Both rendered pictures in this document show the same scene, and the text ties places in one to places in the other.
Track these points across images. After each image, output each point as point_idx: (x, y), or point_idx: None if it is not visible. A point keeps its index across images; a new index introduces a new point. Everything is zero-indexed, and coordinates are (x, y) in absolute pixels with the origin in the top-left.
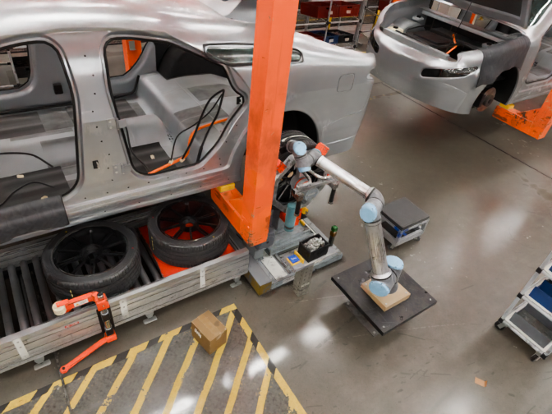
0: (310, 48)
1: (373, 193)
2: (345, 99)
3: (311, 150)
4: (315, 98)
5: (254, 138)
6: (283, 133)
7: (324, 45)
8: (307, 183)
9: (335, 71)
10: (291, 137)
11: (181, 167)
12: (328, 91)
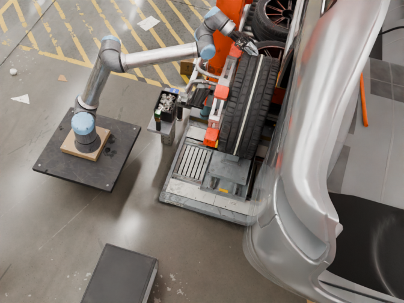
0: (336, 18)
1: (117, 53)
2: (273, 157)
3: (210, 41)
4: (288, 91)
5: None
6: (271, 68)
7: (343, 50)
8: (196, 62)
9: (297, 87)
10: (241, 35)
11: (300, 15)
12: (287, 104)
